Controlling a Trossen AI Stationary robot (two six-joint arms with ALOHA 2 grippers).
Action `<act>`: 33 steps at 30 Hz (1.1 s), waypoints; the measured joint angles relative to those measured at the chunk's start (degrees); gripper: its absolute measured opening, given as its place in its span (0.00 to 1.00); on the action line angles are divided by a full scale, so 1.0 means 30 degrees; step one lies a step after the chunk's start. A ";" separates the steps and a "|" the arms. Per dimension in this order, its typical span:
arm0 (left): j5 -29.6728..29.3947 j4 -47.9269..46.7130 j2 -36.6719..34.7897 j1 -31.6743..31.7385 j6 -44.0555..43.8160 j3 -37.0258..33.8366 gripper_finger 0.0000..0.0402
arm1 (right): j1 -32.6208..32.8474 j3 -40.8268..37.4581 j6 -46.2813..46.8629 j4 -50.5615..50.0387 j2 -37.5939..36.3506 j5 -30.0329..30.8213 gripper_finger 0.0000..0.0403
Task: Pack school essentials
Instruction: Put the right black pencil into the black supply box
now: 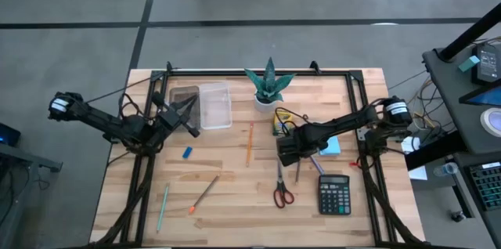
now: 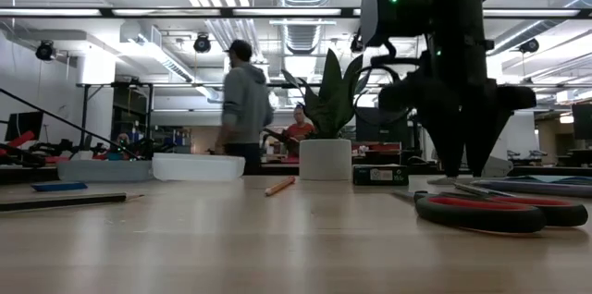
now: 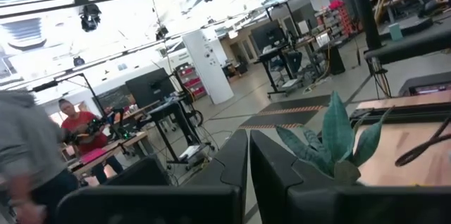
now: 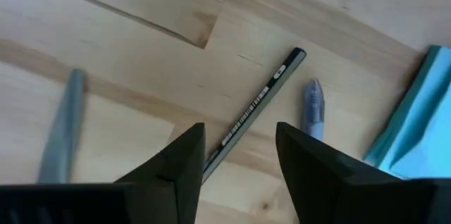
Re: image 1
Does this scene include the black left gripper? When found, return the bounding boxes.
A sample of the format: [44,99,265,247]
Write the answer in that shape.
[151,91,200,139]

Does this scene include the clear plastic storage box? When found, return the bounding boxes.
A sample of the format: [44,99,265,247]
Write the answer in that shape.
[198,81,233,131]

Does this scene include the red and black scissors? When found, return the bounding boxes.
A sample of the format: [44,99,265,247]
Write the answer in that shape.
[272,161,295,209]

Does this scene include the yellow green crayon box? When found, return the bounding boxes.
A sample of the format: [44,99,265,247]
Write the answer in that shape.
[272,110,294,137]

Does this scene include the teal cloth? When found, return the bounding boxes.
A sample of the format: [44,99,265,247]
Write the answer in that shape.
[319,135,342,157]

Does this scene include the brown pencil with orange end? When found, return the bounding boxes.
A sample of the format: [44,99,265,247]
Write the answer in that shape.
[188,174,221,215]

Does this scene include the purple pen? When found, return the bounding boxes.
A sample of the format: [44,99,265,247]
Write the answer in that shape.
[308,155,326,175]

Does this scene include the white round plant pot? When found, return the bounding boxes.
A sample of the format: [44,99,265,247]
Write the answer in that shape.
[254,94,283,113]

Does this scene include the black desk calculator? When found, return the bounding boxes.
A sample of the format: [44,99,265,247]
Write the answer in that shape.
[317,174,352,216]

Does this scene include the green succulent plant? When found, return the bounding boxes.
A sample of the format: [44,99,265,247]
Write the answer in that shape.
[243,56,297,103]

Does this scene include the light green pencil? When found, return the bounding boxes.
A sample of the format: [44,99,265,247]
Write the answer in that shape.
[156,181,171,234]

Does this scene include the white power block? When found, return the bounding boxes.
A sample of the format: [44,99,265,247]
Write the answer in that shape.
[400,135,422,154]

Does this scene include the white paper sheet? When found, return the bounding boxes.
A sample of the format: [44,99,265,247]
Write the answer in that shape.
[408,165,429,182]

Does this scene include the clear water bottle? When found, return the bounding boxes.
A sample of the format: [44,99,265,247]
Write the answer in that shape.
[432,161,459,178]

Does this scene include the dark grey side desk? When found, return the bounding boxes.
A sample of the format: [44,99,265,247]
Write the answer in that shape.
[421,43,501,156]

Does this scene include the dark grey table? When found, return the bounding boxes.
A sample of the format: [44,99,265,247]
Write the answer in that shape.
[0,141,63,249]

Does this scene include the black device with blue light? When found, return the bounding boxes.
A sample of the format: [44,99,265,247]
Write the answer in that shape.
[0,122,23,148]

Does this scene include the dark keyboard shelf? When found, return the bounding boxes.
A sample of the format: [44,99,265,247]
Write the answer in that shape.
[452,150,501,249]

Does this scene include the white round device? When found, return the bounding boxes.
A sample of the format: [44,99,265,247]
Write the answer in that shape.
[480,106,501,139]

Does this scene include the small teal box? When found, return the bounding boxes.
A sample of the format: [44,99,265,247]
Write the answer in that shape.
[457,55,481,73]

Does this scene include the black keyboard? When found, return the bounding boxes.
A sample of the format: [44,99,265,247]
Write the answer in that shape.
[467,161,501,211]

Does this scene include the tablet with blue screen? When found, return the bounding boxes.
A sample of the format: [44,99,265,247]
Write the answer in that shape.
[459,85,501,107]

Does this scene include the black pole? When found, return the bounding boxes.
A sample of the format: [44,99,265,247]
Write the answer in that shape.
[437,2,501,63]

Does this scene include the black power adapter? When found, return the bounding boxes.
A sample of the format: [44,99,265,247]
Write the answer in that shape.
[471,43,501,85]

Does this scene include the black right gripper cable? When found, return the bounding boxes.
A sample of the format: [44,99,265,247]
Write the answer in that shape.
[273,106,311,135]

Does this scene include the thin black cable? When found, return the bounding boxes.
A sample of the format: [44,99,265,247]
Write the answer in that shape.
[85,78,153,104]

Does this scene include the black aluminium table frame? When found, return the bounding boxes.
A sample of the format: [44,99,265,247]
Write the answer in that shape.
[89,67,426,249]

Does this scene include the tangled floor cables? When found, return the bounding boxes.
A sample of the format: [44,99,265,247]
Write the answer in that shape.
[387,69,457,136]

